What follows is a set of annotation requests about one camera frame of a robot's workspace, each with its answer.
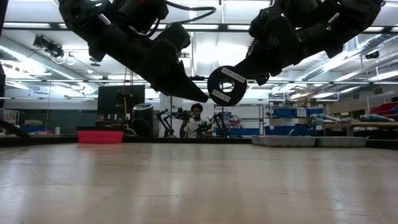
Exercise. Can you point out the black aluminium table frame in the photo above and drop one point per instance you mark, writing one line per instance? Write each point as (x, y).
(46, 140)

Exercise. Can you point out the person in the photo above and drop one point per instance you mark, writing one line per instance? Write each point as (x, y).
(192, 126)

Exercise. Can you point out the grey tool kit case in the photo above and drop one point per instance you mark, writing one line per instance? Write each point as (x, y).
(283, 141)

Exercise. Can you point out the background robot station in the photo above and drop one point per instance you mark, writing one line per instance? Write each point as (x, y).
(164, 123)

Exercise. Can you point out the black ceiling-mounted device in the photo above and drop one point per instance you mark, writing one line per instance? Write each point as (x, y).
(48, 46)

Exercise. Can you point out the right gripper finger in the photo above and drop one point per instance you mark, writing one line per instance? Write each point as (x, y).
(258, 67)

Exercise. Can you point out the red plastic crate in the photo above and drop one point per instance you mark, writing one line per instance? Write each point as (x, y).
(385, 109)

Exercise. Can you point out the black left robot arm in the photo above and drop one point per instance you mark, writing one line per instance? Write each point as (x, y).
(81, 15)

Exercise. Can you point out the wooden workbench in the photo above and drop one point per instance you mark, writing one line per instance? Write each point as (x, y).
(360, 124)

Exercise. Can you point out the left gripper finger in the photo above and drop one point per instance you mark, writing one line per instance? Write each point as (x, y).
(175, 34)
(174, 81)

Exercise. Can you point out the red plastic bin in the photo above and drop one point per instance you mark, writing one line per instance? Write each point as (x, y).
(99, 137)

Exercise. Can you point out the blue storage bin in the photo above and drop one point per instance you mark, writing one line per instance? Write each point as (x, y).
(314, 111)
(284, 112)

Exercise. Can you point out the black monitor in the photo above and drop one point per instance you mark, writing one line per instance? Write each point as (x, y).
(121, 99)

